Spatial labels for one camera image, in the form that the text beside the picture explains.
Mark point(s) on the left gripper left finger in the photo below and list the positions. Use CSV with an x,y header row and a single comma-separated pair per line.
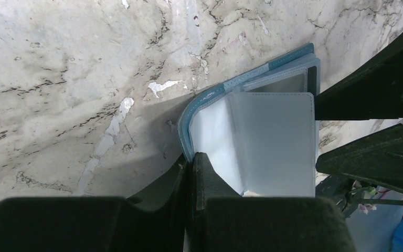
x,y
151,220

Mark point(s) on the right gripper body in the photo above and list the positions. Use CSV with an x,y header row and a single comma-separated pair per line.
x,y
351,195

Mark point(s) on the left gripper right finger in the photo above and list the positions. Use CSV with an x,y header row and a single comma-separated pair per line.
x,y
219,219

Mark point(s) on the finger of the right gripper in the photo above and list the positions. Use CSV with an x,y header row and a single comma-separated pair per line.
x,y
373,91
376,158

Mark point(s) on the blue card holder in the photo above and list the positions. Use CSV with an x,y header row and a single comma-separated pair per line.
x,y
258,129

